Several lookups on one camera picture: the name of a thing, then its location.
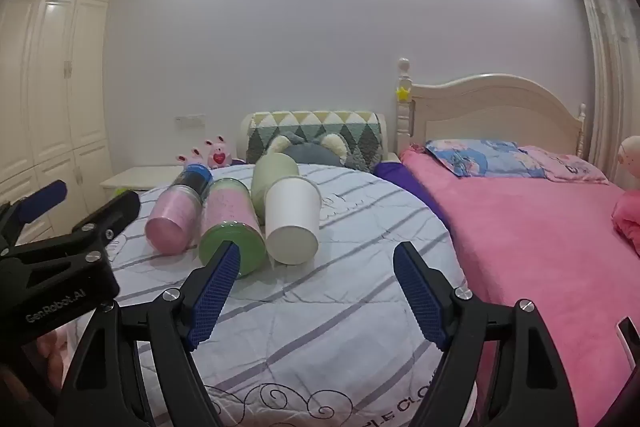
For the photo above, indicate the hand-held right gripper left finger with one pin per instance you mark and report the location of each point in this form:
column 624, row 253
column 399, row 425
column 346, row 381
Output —
column 212, row 297

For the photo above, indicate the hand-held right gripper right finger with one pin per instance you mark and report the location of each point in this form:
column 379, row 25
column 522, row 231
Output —
column 421, row 297

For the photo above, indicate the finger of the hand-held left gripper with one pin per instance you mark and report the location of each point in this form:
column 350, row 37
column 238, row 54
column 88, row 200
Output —
column 112, row 213
column 46, row 198

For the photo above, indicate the white cup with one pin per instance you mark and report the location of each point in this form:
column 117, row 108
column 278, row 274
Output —
column 292, row 217

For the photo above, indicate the light green cup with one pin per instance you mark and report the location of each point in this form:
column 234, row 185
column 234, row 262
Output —
column 272, row 177

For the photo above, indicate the white nightstand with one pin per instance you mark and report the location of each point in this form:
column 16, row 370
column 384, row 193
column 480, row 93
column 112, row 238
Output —
column 135, row 177

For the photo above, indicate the pink tumbler with dark band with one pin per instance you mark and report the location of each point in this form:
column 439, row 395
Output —
column 175, row 217

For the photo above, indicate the pink tumbler with green lid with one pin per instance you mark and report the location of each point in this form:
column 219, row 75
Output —
column 227, row 212

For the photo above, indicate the small pink plush toy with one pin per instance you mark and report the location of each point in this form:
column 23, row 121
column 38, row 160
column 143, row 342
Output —
column 189, row 157

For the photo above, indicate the white striped quilt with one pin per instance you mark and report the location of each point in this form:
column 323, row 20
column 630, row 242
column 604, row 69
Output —
column 310, row 317

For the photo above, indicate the pink blanket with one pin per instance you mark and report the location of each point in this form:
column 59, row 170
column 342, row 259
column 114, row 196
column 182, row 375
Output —
column 525, row 247

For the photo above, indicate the cream wardrobe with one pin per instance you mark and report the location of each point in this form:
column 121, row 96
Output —
column 55, row 82

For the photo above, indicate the pink rabbit plush toy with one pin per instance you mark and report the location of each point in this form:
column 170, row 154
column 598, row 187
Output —
column 217, row 153

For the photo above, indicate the purple cloth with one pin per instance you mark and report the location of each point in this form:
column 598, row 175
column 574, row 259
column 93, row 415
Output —
column 387, row 169

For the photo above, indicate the blue printed pillow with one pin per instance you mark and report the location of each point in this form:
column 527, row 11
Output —
column 480, row 157

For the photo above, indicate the grey plush toy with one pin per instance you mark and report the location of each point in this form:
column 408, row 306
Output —
column 305, row 154

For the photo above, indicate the triangle patterned knit cover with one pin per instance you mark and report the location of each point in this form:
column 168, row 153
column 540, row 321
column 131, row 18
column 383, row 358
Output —
column 355, row 132

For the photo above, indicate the pink printed pillow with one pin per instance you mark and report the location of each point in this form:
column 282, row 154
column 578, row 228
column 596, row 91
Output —
column 565, row 164

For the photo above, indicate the cream wooden headboard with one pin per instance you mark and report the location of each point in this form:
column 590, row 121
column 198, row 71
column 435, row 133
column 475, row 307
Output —
column 500, row 112

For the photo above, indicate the yellow star decoration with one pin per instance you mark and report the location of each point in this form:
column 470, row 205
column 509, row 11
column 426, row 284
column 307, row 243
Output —
column 403, row 93

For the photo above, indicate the large pink plush toy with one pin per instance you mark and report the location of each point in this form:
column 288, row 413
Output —
column 629, row 214

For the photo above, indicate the cream curtain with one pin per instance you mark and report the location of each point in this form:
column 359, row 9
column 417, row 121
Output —
column 615, row 82

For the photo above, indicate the white wall socket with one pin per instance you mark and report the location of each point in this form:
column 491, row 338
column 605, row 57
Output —
column 189, row 120

